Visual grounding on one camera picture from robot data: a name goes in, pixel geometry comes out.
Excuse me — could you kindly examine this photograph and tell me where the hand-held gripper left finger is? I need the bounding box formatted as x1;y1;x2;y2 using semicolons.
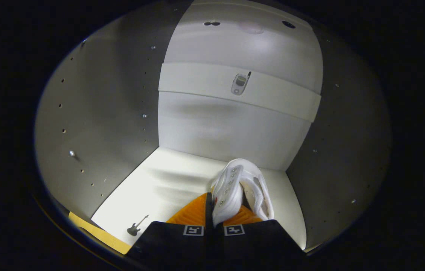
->
126;192;215;270

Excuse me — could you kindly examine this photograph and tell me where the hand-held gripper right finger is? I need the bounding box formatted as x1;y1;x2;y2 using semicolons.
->
214;205;306;270

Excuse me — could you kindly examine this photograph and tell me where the white shoe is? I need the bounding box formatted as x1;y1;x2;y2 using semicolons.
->
211;158;274;227

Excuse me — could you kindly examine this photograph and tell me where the grey shoe cabinet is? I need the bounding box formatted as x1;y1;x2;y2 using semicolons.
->
35;0;391;260

